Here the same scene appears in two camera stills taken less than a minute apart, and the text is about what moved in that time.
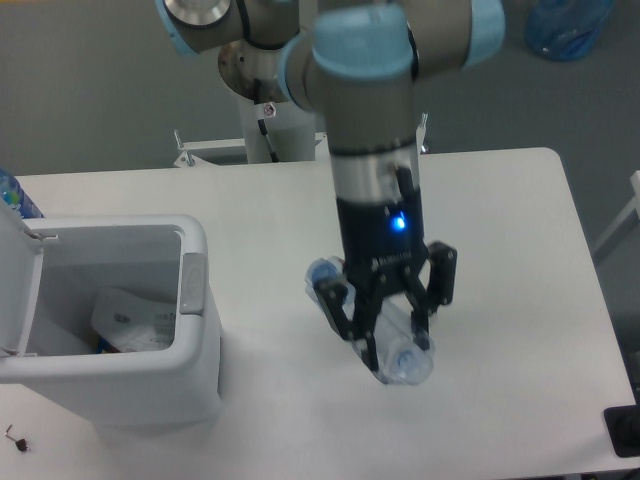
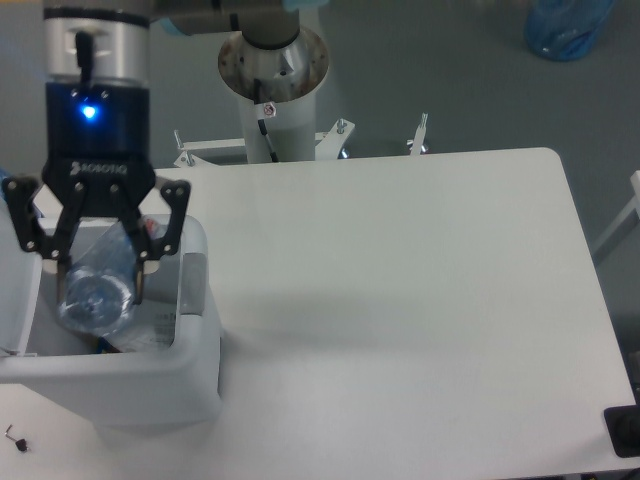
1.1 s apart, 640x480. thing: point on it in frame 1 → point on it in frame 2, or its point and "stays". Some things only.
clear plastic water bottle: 405,358 → 96,294
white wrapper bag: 131,323 stays
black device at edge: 623,428 stays
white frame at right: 635,206 stays
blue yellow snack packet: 103,346 stays
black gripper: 384,241 → 98,148
